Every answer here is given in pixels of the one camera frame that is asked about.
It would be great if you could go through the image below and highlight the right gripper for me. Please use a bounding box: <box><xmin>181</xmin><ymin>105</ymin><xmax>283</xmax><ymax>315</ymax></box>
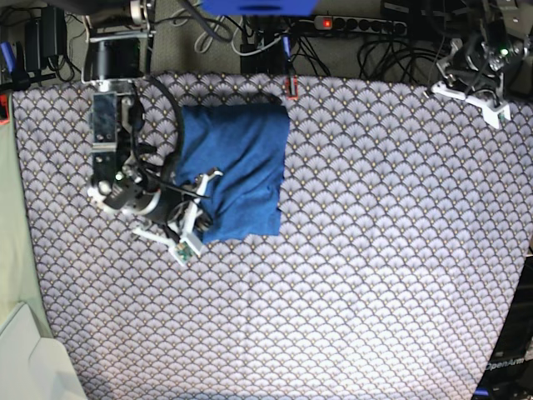
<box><xmin>144</xmin><ymin>189</ymin><xmax>212</xmax><ymax>232</ymax></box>

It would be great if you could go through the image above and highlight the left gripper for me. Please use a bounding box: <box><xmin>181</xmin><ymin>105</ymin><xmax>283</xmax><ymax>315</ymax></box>
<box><xmin>445</xmin><ymin>49</ymin><xmax>501</xmax><ymax>94</ymax></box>

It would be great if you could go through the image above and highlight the blue long-sleeve T-shirt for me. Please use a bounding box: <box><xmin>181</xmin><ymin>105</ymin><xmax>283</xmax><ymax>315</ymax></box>
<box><xmin>175</xmin><ymin>103</ymin><xmax>290</xmax><ymax>243</ymax></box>

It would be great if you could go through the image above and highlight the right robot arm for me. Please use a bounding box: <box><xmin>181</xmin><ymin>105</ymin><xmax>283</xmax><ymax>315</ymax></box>
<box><xmin>82</xmin><ymin>1</ymin><xmax>212</xmax><ymax>233</ymax></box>

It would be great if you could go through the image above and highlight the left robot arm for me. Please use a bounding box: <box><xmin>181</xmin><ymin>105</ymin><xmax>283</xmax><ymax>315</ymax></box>
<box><xmin>425</xmin><ymin>1</ymin><xmax>532</xmax><ymax>101</ymax></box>

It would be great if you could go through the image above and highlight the white power strip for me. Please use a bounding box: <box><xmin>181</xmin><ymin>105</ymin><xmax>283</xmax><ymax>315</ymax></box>
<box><xmin>313</xmin><ymin>15</ymin><xmax>408</xmax><ymax>36</ymax></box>

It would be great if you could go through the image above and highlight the red table clamp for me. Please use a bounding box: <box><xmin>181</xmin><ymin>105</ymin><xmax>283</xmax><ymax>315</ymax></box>
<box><xmin>283</xmin><ymin>76</ymin><xmax>299</xmax><ymax>100</ymax></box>

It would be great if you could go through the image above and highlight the patterned fan-print tablecloth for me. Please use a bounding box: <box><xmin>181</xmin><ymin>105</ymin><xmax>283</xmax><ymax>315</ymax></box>
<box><xmin>13</xmin><ymin>77</ymin><xmax>532</xmax><ymax>399</ymax></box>

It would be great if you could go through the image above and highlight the blue box at top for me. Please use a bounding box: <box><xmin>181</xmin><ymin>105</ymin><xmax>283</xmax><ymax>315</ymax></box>
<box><xmin>202</xmin><ymin>0</ymin><xmax>317</xmax><ymax>16</ymax></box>

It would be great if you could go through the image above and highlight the white plastic bin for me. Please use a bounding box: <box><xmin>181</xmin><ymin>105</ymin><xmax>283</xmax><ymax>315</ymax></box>
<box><xmin>1</xmin><ymin>302</ymin><xmax>87</xmax><ymax>399</ymax></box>

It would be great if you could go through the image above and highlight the black power adapter brick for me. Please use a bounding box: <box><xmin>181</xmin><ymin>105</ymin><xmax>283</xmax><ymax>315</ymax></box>
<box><xmin>24</xmin><ymin>6</ymin><xmax>67</xmax><ymax>73</ymax></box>

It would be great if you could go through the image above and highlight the black OpenArm case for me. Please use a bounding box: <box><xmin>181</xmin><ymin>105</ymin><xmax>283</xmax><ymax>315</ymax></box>
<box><xmin>472</xmin><ymin>253</ymin><xmax>532</xmax><ymax>399</ymax></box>

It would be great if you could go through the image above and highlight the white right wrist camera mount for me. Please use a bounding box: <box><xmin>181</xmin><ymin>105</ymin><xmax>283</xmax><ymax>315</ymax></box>
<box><xmin>131</xmin><ymin>167</ymin><xmax>224</xmax><ymax>268</ymax></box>

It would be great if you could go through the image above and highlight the blue centre clamp handle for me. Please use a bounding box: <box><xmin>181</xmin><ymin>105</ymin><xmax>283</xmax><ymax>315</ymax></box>
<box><xmin>281</xmin><ymin>35</ymin><xmax>291</xmax><ymax>75</ymax></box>

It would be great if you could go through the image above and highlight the blue clamp handle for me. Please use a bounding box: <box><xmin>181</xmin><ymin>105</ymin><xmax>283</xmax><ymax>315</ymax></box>
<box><xmin>281</xmin><ymin>35</ymin><xmax>291</xmax><ymax>75</ymax></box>
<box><xmin>1</xmin><ymin>42</ymin><xmax>17</xmax><ymax>73</ymax></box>

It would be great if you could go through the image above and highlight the white looped cable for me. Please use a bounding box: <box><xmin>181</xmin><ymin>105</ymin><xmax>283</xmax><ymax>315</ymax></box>
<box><xmin>170</xmin><ymin>0</ymin><xmax>226</xmax><ymax>54</ymax></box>

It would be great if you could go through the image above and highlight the blue clamp handle left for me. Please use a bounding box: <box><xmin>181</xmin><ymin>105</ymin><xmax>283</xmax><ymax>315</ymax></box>
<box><xmin>1</xmin><ymin>42</ymin><xmax>17</xmax><ymax>73</ymax></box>

